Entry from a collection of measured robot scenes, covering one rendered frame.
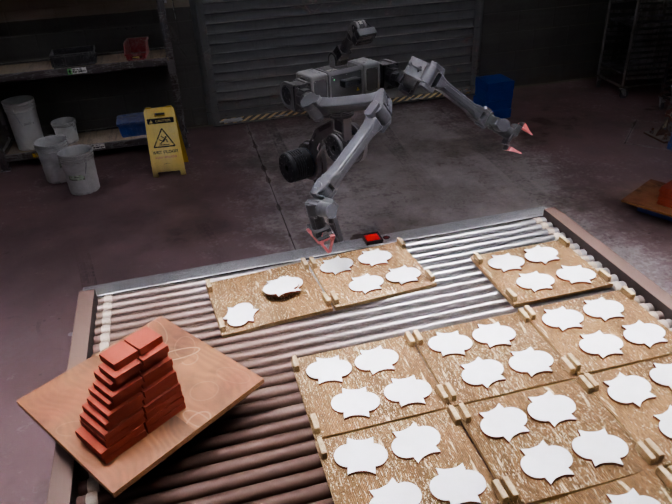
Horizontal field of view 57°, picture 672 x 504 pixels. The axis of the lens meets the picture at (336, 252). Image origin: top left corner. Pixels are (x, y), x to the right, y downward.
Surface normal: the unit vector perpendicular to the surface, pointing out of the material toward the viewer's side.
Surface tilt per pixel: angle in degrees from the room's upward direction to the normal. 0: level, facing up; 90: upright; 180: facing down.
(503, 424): 0
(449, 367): 0
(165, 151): 77
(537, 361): 0
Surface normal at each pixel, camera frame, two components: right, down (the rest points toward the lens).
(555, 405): -0.04, -0.86
